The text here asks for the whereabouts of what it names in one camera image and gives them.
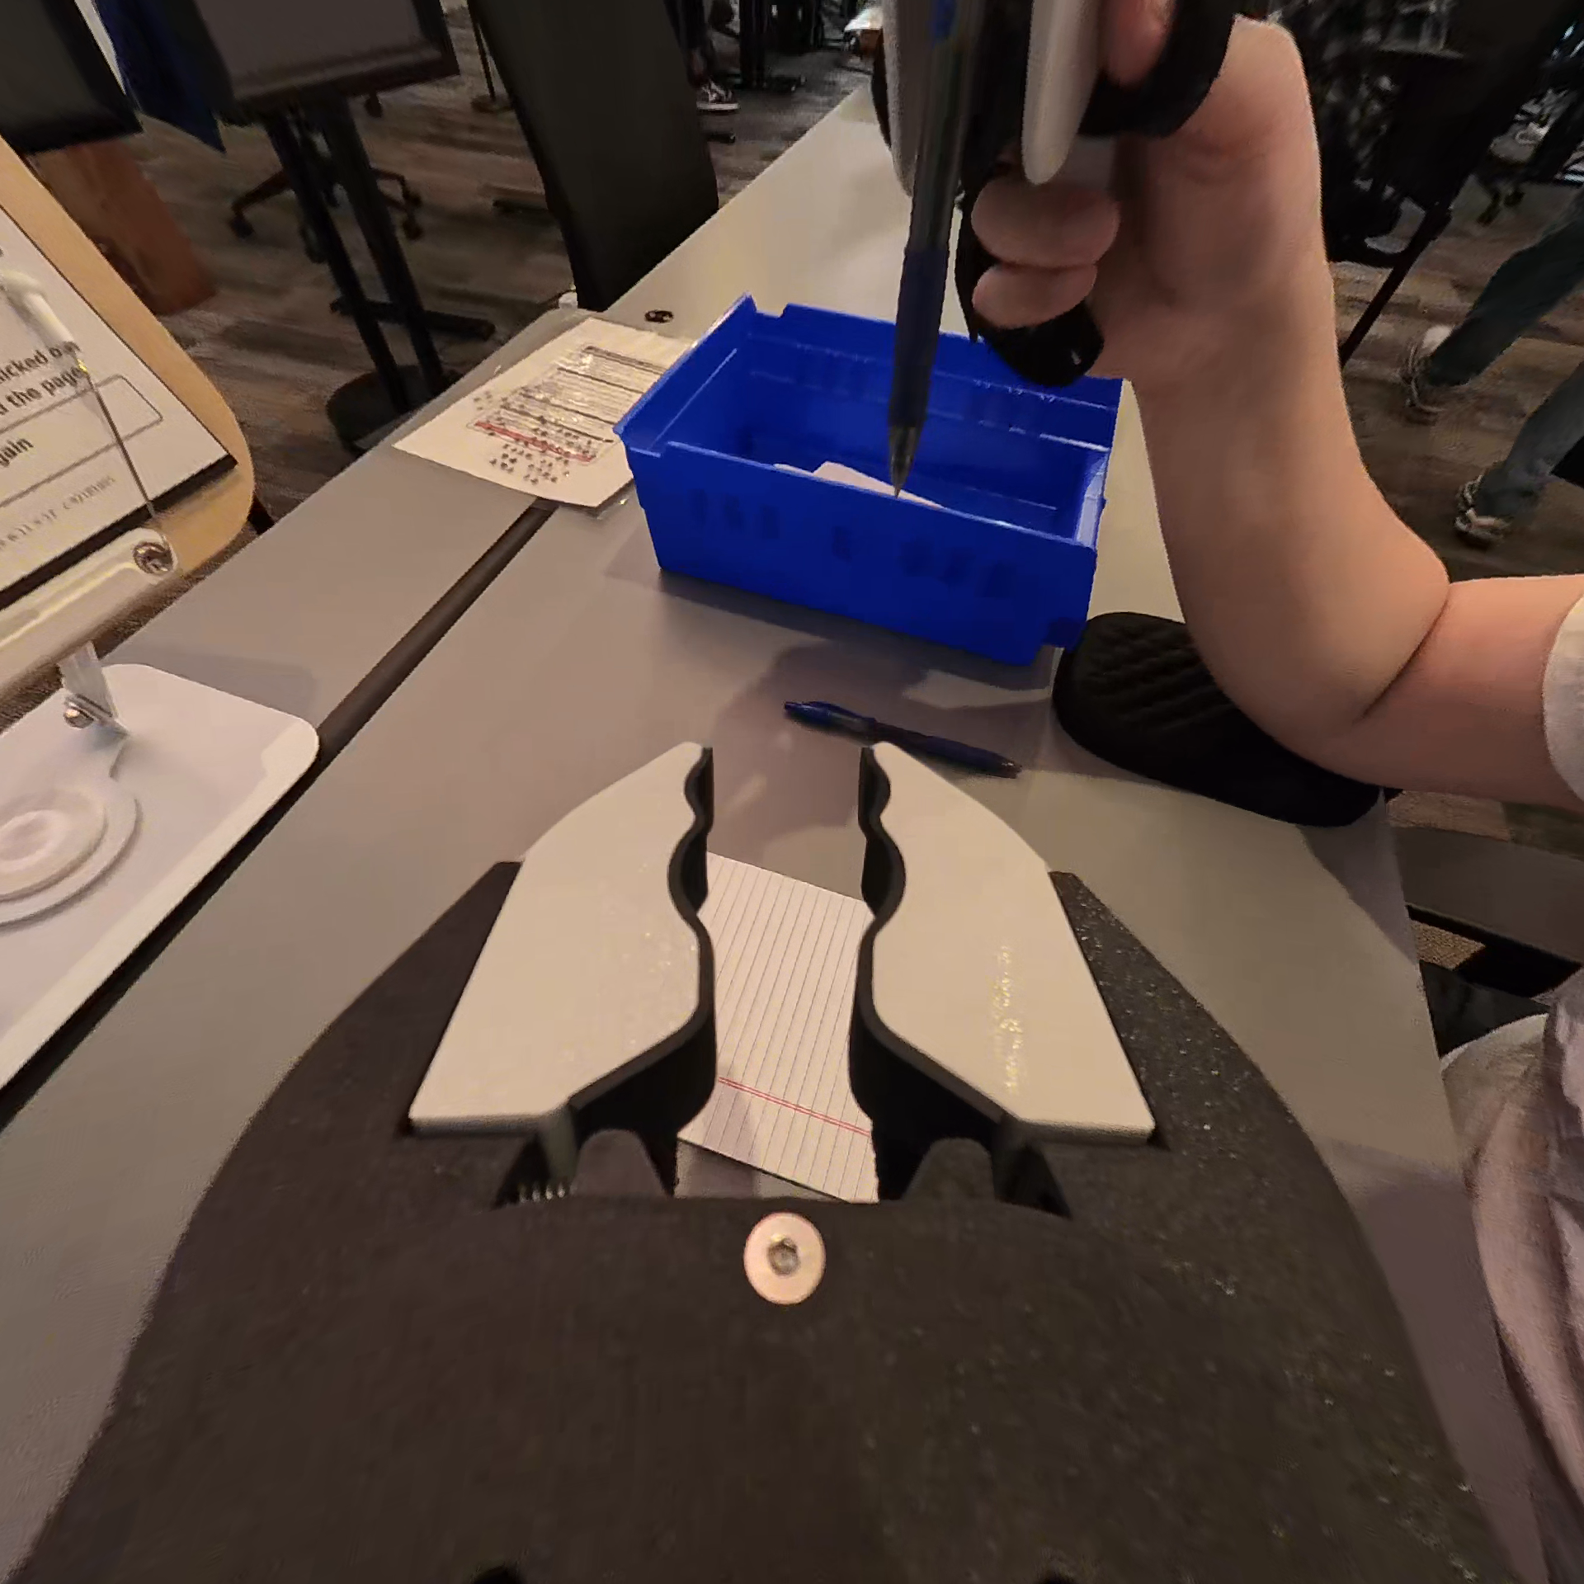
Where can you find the black quilted pad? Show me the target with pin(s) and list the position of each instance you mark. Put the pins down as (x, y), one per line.
(1176, 718)

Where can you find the person's right hand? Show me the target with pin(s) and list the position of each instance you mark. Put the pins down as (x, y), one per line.
(1213, 248)

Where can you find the white printed paper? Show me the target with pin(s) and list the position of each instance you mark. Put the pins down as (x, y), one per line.
(533, 422)

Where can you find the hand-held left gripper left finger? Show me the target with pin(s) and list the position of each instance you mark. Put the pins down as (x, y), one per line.
(582, 991)

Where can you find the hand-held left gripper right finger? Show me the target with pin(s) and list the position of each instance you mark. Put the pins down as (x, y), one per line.
(1002, 991)

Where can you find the blue pen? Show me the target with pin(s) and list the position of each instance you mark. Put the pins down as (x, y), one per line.
(891, 733)
(923, 311)

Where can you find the wooden post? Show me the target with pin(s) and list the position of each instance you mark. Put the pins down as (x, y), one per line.
(123, 235)

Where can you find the person's right forearm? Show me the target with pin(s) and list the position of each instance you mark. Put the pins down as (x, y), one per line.
(1300, 558)

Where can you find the blue plastic bin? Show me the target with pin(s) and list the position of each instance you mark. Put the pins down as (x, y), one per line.
(804, 582)

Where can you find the white lined notepad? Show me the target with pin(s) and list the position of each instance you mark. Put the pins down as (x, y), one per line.
(780, 991)

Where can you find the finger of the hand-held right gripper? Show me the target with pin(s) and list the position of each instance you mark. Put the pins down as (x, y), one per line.
(898, 75)

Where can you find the instruction board on white stand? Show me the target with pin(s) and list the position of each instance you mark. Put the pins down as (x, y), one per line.
(186, 793)

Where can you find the large black panel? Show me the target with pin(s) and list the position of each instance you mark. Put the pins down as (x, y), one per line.
(595, 150)

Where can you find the blue hanging cloth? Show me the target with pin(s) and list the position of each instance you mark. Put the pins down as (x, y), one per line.
(174, 64)

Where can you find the written lined paper sheet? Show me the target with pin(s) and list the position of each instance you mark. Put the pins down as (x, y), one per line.
(855, 478)

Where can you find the person's white shirt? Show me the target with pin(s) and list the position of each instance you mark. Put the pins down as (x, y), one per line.
(1536, 1238)

